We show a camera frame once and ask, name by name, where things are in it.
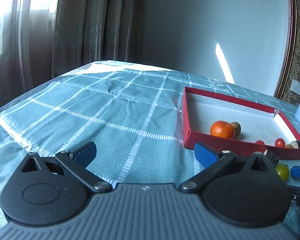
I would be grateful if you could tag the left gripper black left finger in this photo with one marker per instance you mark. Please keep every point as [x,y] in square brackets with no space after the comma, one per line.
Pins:
[76,163]

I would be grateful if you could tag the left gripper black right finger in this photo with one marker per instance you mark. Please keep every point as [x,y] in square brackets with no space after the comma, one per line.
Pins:
[216,164]

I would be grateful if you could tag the green tomato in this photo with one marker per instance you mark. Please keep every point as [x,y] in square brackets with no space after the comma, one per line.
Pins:
[282,171]

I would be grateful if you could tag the eggplant slice piece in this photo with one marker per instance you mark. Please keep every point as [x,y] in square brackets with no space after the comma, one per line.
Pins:
[295,144]

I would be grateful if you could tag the small brown round fruit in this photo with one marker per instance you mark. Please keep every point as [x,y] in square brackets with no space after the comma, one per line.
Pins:
[289,146]

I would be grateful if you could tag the orange mandarin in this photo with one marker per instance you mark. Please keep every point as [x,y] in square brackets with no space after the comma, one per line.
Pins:
[222,129]

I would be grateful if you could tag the red cherry tomato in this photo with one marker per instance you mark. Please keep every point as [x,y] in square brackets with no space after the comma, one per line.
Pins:
[260,142]
[279,142]

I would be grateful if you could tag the small brown kiwi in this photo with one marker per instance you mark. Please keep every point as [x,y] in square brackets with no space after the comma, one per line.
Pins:
[237,128]

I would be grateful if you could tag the red shallow cardboard box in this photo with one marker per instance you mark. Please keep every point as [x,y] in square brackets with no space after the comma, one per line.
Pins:
[201,108]

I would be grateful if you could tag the teal plaid bed sheet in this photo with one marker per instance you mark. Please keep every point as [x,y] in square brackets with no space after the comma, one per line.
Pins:
[132,112]

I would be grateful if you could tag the brown patterned curtain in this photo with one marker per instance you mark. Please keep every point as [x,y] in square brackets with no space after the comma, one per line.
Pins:
[43,39]

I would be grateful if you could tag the white wall switch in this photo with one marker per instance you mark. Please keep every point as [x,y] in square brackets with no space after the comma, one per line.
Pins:
[295,87]

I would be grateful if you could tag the brown wooden door frame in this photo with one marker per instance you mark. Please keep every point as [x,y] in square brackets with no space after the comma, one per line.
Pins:
[291,62]

